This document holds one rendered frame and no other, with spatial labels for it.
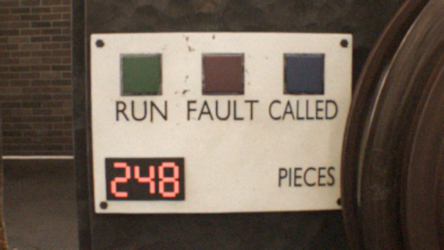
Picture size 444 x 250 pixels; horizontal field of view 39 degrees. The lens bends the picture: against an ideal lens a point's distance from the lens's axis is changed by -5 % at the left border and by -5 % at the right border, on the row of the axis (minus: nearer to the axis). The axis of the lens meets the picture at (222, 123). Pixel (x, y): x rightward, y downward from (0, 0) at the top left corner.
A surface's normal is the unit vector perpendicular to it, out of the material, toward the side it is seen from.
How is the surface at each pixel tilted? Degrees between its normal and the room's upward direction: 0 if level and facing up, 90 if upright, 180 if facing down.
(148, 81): 90
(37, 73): 90
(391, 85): 90
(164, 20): 90
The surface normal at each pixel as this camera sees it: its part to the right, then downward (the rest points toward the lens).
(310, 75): 0.06, 0.14
